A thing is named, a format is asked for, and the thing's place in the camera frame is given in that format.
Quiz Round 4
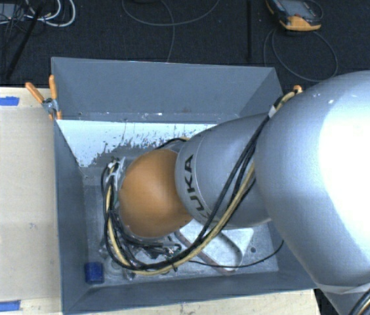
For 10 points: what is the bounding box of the clear plastic bottle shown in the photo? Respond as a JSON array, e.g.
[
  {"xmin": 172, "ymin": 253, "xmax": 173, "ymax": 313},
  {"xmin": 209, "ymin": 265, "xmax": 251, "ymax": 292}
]
[{"xmin": 98, "ymin": 243, "xmax": 138, "ymax": 281}]

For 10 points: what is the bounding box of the blue cube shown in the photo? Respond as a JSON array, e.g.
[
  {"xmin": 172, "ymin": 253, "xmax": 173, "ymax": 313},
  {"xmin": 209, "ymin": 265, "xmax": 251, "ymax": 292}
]
[{"xmin": 84, "ymin": 261, "xmax": 105, "ymax": 285}]

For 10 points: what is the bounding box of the grey metal bin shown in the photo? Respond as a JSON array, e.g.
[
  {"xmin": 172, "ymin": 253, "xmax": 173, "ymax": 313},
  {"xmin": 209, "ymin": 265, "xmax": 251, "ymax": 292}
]
[{"xmin": 51, "ymin": 56, "xmax": 319, "ymax": 315}]

